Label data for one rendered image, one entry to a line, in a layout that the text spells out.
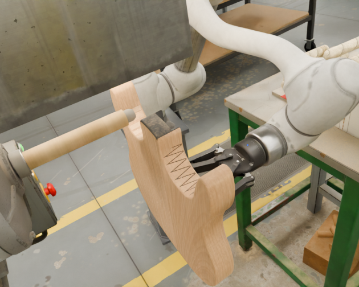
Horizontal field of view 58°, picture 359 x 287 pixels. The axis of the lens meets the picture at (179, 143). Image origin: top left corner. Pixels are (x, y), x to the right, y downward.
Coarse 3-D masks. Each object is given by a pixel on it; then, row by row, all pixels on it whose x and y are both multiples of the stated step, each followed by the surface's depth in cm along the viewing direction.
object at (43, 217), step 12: (12, 144) 84; (24, 180) 75; (36, 180) 79; (36, 192) 79; (36, 204) 80; (48, 204) 83; (36, 216) 82; (48, 216) 83; (36, 228) 83; (48, 228) 85; (36, 240) 88
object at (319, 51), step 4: (316, 48) 116; (320, 48) 116; (324, 48) 116; (328, 48) 117; (308, 52) 115; (312, 52) 115; (316, 52) 115; (320, 52) 116; (312, 56) 115; (316, 56) 116
